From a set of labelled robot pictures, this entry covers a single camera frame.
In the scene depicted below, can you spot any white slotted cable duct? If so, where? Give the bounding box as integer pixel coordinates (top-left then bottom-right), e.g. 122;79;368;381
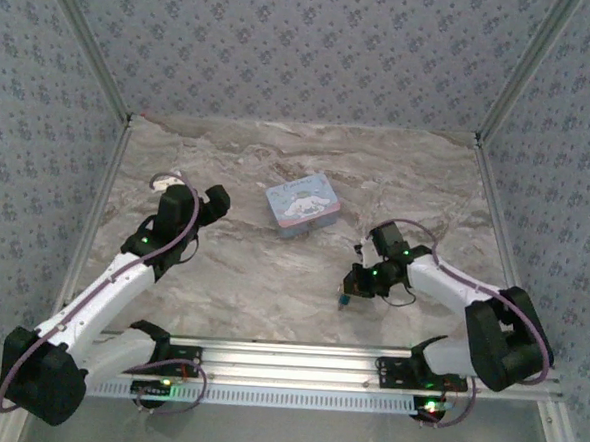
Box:
83;373;447;420

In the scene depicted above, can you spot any aluminium mounting rail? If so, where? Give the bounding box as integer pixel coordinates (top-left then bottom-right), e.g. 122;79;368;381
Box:
87;327;566;405

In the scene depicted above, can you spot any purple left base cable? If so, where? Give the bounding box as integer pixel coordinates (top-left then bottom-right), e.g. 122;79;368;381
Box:
121;354;209;419

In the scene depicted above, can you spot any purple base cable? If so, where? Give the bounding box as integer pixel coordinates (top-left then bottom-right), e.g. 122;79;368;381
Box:
416;372;479;431
121;354;209;419

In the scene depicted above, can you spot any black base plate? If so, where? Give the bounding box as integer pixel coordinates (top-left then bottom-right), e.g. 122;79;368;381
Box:
149;343;204;380
373;354;468;394

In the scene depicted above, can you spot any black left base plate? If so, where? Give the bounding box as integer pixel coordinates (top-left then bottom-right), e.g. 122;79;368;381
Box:
149;343;204;380

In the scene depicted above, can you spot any aluminium frame post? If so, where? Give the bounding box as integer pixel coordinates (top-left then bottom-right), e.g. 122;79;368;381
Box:
32;0;141;124
473;0;584;151

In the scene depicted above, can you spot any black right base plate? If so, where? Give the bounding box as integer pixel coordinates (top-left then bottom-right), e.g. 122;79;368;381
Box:
373;354;468;394

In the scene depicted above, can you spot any light blue cartoon tin box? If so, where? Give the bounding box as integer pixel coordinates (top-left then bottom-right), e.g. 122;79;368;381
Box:
261;168;344;243

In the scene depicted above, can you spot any aluminium side frame rail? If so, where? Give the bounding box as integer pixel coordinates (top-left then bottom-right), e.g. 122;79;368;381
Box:
454;135;590;442
0;112;136;442

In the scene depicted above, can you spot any controller board green light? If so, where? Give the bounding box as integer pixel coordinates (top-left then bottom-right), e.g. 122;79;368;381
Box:
130;377;174;399
411;395;454;423

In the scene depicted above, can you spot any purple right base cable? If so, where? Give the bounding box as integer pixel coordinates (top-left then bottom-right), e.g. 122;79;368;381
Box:
416;372;479;431

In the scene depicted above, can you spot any left controller board green light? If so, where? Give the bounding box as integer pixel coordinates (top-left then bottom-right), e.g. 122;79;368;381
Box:
130;377;174;399

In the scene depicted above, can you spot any right controller board green light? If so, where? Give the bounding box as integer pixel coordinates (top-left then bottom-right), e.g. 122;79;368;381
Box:
411;395;454;423

